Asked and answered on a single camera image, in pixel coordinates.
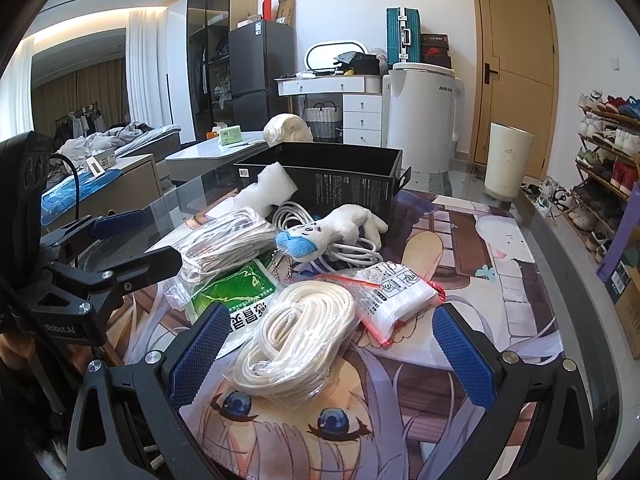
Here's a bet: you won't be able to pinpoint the bagged white rope coil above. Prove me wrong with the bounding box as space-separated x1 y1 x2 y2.
222 278 362 404

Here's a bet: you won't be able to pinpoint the white charging cable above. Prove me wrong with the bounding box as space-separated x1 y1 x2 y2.
271 200 384 269

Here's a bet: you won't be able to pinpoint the wooden door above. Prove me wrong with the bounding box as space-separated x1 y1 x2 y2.
470 0 559 179

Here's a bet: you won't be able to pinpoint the black camera cable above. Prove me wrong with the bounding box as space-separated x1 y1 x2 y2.
46 152 83 221

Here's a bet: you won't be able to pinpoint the dark wardrobe cabinet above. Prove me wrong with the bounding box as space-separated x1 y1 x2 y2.
186 0 257 141

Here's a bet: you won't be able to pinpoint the stacked shoe boxes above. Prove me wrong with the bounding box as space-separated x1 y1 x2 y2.
421 32 452 68

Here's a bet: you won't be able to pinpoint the green tissue box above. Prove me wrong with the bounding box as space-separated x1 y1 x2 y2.
218 126 243 146

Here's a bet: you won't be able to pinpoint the bed with clothes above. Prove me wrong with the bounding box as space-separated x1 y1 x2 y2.
56 122 181 160

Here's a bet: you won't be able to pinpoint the oval desk mirror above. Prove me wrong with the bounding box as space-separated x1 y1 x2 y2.
304 40 368 74

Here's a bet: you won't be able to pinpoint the black cardboard box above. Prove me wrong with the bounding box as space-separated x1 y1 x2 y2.
234 142 411 220

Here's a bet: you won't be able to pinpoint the white dresser desk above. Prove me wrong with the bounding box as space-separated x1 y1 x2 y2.
277 75 386 148

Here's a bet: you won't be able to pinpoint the shoe rack with shoes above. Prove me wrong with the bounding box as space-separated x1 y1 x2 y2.
566 90 639 263

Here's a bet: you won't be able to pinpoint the grey cabinet with drawers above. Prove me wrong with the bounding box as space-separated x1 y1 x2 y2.
41 154 162 231

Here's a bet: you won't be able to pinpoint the anime print desk mat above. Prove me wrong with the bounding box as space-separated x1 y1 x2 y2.
119 188 566 480

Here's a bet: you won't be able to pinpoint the white cylindrical appliance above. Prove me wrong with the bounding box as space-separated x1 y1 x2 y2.
383 62 464 174

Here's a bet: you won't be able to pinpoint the cream tumbler cup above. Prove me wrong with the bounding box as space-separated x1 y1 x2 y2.
484 122 534 202

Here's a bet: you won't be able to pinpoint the teal suitcase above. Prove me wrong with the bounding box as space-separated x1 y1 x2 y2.
386 6 421 66

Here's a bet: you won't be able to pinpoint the white plush toy blue mask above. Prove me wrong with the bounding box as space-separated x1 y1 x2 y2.
273 202 388 266

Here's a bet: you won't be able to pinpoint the white foam piece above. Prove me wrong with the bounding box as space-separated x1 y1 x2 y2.
233 162 298 219

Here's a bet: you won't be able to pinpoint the red-edged white packet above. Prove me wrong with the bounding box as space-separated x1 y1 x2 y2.
319 261 446 347

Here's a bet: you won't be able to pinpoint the white coffee table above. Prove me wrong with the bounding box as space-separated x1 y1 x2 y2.
165 131 268 182

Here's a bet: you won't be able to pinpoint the woven basket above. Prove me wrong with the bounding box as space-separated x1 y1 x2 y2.
303 101 342 143

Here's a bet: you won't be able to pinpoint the green medicine sachet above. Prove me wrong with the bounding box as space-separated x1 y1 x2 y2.
191 259 278 359

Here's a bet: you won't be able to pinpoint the black refrigerator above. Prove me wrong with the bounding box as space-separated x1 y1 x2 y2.
229 20 296 131

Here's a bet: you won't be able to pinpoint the bagged striped cord bundle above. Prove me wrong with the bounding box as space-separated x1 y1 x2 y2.
169 206 279 286

